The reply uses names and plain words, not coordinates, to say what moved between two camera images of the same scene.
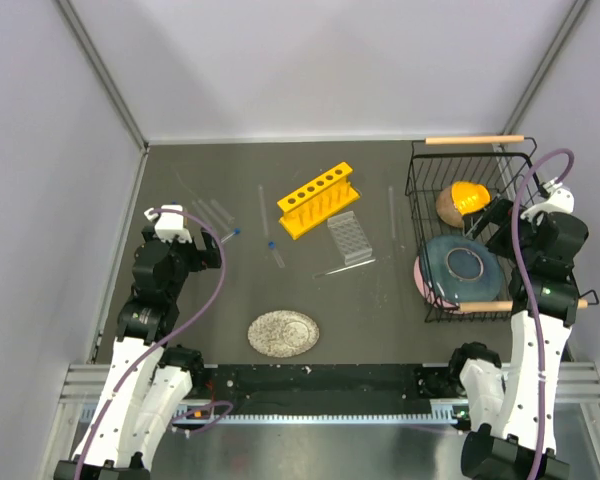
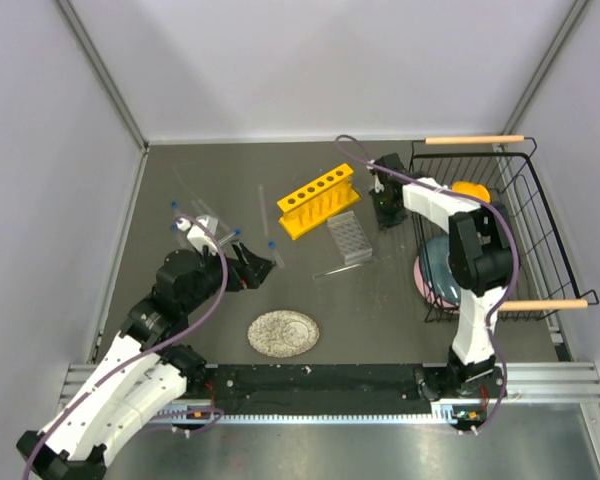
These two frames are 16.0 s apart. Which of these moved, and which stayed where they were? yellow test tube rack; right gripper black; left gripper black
Moved: right gripper black; left gripper black
Stayed: yellow test tube rack
